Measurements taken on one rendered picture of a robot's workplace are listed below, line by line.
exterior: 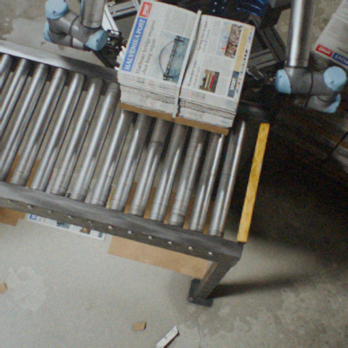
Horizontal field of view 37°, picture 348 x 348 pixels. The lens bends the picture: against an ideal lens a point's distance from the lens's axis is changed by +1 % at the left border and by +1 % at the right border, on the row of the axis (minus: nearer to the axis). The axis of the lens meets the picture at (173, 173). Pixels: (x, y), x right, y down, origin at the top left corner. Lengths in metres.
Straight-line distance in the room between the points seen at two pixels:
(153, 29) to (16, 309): 1.37
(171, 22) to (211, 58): 0.17
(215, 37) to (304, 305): 1.34
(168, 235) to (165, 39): 0.60
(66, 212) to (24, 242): 0.86
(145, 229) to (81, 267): 0.85
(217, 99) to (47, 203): 0.62
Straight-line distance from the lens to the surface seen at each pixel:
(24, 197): 1.68
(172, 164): 1.70
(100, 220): 1.63
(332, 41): 2.04
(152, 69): 1.59
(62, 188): 1.68
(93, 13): 1.72
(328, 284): 2.55
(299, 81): 1.75
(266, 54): 2.69
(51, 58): 1.91
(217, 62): 1.62
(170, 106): 1.68
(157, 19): 1.69
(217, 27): 1.70
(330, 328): 2.52
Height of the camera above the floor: 2.35
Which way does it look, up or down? 67 degrees down
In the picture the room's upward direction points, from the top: 11 degrees clockwise
